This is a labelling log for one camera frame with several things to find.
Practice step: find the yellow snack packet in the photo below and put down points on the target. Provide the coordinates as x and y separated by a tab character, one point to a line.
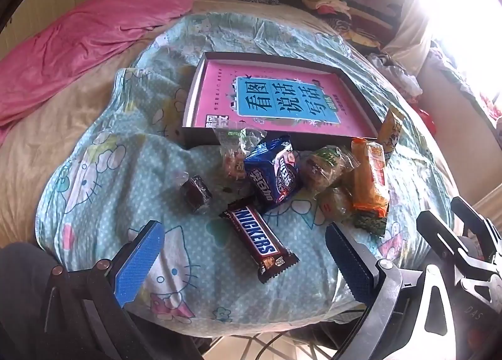
390	131

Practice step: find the brown Snickers bar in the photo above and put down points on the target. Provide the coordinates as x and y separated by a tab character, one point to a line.
270	255

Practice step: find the floral curtain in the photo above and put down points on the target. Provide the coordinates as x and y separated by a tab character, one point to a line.
487	105

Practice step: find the red plastic bag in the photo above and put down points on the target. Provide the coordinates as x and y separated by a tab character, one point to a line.
426	118

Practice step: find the black green-pea snack bag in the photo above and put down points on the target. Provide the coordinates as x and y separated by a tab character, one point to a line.
370	222

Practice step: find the Hello Kitty blue quilt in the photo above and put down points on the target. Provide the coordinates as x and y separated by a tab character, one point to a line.
216	69

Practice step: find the dark candy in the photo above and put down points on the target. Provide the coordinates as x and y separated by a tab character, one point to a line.
196	193

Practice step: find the pile of folded clothes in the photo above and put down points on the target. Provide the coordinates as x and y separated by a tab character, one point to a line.
370	26

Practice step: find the clear yellow pastry bag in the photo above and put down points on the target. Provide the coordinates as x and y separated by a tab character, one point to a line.
336	204

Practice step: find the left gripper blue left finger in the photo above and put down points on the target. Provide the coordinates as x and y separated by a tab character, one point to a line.
133	262

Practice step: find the green-label pastry bag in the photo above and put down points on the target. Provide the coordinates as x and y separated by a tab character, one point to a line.
324	167

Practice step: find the pink blue children's book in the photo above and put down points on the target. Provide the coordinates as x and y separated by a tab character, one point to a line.
274	97

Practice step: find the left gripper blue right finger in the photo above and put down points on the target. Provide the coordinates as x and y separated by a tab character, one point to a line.
356	263

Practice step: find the blue Oreo cookie pack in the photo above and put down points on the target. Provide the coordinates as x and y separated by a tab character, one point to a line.
272	168

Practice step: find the orange snack pack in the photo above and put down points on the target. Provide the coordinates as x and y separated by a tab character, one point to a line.
370	191

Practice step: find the beige bed sheet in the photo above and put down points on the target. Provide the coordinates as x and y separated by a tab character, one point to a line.
43	141

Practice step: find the clear red-label snack bag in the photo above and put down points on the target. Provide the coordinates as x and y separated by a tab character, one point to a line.
236	143

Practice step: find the pink blanket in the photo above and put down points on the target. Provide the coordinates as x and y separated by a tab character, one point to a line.
88	35

